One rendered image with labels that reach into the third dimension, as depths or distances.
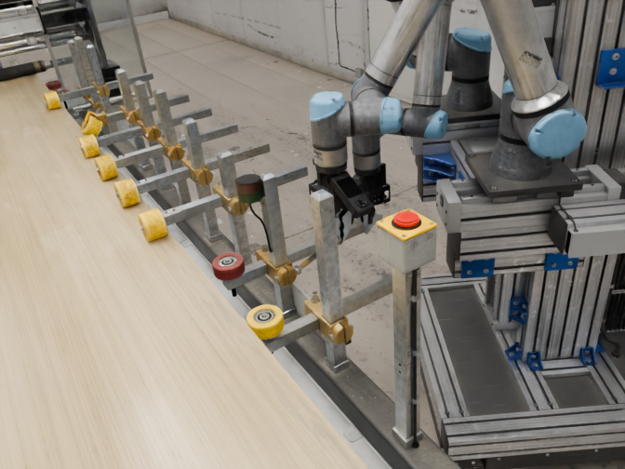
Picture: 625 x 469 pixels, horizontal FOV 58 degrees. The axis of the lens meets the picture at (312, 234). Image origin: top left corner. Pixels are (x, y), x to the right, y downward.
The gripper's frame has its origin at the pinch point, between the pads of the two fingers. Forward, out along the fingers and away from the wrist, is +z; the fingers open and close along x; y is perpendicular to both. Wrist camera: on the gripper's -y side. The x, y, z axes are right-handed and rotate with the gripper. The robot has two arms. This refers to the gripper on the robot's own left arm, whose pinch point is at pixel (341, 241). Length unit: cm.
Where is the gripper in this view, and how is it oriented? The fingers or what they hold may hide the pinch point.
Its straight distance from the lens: 135.8
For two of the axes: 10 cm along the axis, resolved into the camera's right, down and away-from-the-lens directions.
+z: 0.8, 8.4, 5.3
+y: -5.3, -4.1, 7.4
